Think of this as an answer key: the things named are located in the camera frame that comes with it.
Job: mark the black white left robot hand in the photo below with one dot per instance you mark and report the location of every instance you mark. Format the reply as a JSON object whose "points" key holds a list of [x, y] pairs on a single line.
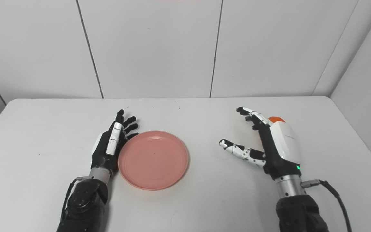
{"points": [[101, 154]]}

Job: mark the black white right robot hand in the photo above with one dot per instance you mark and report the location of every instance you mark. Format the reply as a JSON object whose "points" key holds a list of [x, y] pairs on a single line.
{"points": [[283, 145]]}

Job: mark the orange fruit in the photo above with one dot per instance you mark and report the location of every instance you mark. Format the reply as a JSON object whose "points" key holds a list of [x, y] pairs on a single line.
{"points": [[276, 119]]}

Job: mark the pink round plate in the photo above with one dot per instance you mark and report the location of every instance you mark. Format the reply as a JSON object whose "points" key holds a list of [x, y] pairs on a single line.
{"points": [[153, 160]]}

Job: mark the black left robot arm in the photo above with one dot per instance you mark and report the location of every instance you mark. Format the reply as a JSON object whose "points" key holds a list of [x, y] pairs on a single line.
{"points": [[84, 206]]}

